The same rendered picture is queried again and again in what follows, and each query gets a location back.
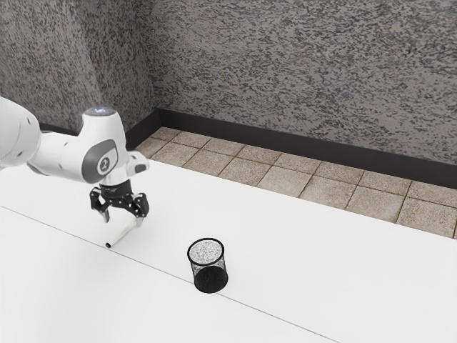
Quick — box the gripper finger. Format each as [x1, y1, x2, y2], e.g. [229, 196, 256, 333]
[89, 187, 110, 224]
[125, 192, 150, 228]

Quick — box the white pen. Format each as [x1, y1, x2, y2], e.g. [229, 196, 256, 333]
[104, 219, 139, 249]

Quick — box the black mesh pen holder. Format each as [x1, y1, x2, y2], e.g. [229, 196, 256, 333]
[186, 238, 229, 294]

